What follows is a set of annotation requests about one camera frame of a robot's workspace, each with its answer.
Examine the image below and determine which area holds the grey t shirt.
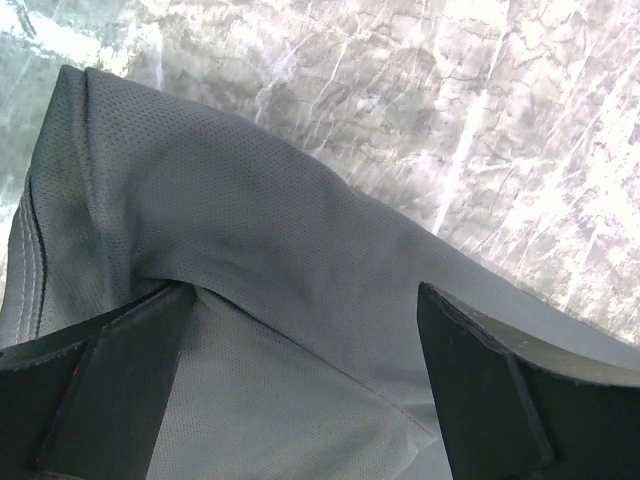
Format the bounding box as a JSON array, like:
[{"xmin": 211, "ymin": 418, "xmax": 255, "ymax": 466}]
[{"xmin": 1, "ymin": 66, "xmax": 639, "ymax": 479}]

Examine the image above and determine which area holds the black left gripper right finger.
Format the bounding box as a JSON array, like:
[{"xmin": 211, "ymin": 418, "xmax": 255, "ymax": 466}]
[{"xmin": 417, "ymin": 283, "xmax": 639, "ymax": 479}]

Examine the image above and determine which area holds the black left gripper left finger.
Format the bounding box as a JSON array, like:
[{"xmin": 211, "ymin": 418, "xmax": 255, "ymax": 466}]
[{"xmin": 1, "ymin": 284, "xmax": 195, "ymax": 480}]

